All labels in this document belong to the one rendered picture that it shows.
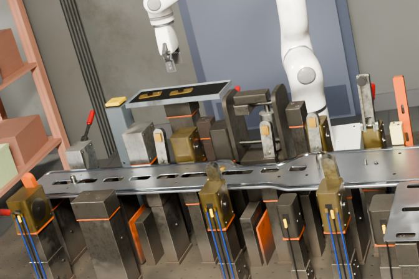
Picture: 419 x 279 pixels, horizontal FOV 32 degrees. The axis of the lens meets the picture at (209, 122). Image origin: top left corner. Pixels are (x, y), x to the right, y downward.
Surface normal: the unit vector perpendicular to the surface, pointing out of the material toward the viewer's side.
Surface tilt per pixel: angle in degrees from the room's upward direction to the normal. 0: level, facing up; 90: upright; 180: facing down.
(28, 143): 90
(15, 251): 0
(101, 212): 90
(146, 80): 90
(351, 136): 4
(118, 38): 90
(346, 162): 0
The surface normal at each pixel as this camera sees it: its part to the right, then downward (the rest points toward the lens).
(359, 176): -0.23, -0.91
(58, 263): 0.91, -0.08
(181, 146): -0.34, 0.40
